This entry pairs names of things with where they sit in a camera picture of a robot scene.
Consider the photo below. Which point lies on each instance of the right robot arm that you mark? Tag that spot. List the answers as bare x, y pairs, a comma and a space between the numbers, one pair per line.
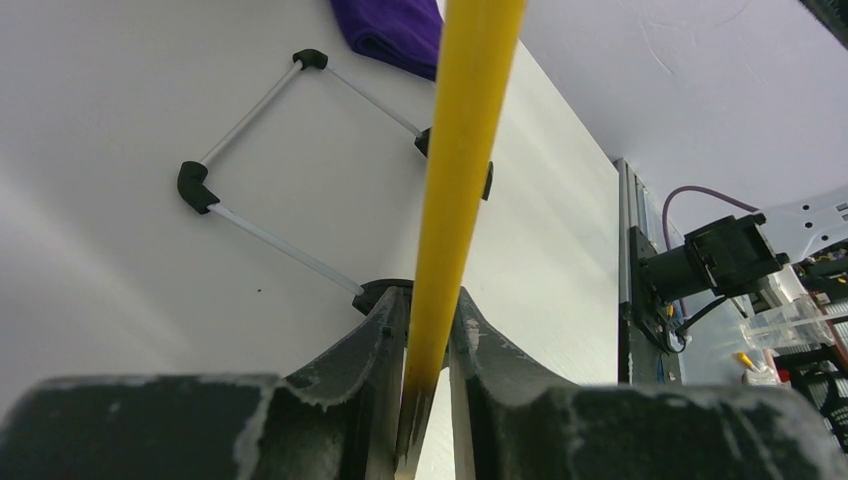
731, 256

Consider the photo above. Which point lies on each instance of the yellow framed whiteboard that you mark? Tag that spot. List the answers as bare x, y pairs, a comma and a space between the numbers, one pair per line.
477, 50

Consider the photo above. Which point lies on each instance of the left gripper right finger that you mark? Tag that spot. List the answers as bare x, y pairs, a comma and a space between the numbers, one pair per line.
513, 418

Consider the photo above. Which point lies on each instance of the whiteboard wire stand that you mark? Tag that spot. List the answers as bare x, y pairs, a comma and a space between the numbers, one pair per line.
324, 170

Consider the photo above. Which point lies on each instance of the black whiteboard clip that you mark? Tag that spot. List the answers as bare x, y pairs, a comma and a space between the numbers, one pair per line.
488, 181

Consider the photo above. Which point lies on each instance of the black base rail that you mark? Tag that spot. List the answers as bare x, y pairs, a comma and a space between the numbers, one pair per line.
642, 356

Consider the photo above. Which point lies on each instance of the purple cloth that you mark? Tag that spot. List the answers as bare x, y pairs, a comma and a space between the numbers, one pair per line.
402, 33

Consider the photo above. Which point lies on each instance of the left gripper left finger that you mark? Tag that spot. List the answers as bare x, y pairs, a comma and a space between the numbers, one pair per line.
334, 418

